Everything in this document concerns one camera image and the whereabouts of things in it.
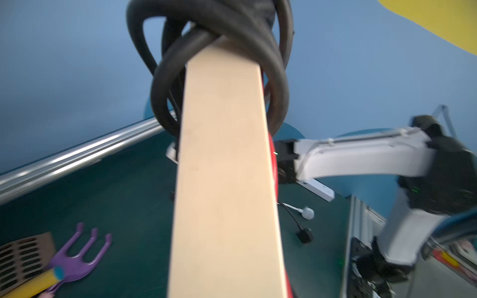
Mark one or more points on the beige red socket power strip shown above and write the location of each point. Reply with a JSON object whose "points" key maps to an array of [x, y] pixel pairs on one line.
{"points": [[226, 240]]}

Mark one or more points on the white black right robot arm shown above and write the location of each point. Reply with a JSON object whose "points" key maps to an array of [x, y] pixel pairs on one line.
{"points": [[436, 179]]}

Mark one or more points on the small white adapter strip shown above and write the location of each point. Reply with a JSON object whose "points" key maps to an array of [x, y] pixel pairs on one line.
{"points": [[311, 185]]}

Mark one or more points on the purple pink toy rake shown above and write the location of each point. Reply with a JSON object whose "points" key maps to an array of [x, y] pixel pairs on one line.
{"points": [[75, 268]]}

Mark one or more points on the green yellow toy trowel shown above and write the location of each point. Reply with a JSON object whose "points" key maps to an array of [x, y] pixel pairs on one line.
{"points": [[38, 284]]}

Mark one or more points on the brown slotted toy scoop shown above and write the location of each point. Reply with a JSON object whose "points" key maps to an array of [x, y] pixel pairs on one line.
{"points": [[24, 259]]}

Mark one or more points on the front aluminium rail base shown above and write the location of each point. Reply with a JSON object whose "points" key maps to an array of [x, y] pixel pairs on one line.
{"points": [[364, 224]]}

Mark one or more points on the horizontal aluminium frame rail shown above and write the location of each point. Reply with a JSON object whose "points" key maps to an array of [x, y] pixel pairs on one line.
{"points": [[26, 179]]}

